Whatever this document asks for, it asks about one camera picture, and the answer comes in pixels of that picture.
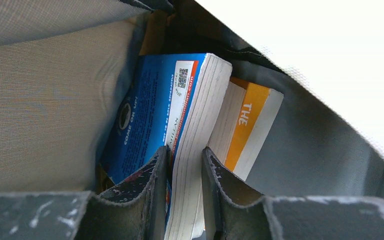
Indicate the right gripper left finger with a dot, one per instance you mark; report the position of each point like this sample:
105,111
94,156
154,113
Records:
134,209

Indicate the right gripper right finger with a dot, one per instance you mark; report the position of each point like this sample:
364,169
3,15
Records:
323,217

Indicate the orange green book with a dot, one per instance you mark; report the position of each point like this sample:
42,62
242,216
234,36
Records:
245,129

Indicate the blue book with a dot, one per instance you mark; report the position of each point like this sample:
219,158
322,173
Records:
174,101

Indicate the cream canvas backpack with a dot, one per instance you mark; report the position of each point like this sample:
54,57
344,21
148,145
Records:
65,66

